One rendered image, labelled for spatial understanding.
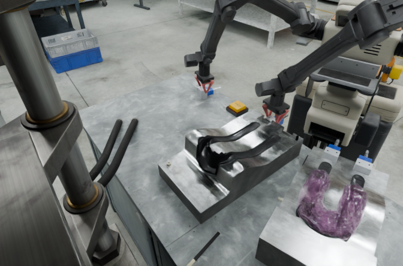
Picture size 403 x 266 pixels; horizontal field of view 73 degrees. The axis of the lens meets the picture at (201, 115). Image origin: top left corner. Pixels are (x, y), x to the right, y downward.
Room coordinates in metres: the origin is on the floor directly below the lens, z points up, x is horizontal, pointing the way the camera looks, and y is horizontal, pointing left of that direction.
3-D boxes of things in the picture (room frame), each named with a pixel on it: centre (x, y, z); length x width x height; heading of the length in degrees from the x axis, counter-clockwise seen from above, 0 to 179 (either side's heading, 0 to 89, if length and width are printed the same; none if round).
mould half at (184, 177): (0.75, -0.12, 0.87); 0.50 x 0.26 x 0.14; 127
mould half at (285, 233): (0.51, -0.40, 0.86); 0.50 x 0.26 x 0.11; 144
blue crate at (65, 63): (3.43, 1.68, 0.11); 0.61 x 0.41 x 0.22; 125
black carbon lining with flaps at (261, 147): (0.75, -0.13, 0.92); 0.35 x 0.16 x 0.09; 127
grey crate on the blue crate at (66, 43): (3.43, 1.68, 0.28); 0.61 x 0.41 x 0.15; 125
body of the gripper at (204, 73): (1.25, -0.02, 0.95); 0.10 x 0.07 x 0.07; 26
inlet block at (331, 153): (0.77, -0.51, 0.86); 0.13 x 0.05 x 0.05; 144
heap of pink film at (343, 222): (0.52, -0.39, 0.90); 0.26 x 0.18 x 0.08; 144
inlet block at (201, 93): (1.27, -0.05, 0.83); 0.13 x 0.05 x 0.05; 116
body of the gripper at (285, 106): (0.97, -0.32, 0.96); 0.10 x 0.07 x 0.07; 35
